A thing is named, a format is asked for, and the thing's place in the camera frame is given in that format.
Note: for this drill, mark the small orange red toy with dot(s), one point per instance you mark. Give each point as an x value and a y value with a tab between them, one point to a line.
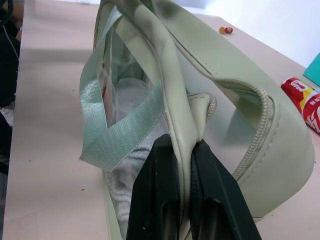
226	30

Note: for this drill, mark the white cloth inside pouch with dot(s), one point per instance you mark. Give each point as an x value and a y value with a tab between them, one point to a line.
130	105

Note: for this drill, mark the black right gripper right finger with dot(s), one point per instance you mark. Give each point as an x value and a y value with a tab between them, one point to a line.
220	195

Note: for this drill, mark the red yellow snack packet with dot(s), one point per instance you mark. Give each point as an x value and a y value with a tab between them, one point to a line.
306	101

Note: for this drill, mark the person in dark clothes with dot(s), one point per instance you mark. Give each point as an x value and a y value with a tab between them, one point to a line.
8	62

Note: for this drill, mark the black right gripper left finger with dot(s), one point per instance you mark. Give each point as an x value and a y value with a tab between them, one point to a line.
152	190

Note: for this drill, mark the pale green zip pouch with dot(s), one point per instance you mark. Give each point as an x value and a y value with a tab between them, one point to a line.
250	160

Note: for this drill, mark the teal flat card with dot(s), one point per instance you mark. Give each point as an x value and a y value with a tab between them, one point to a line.
313	68

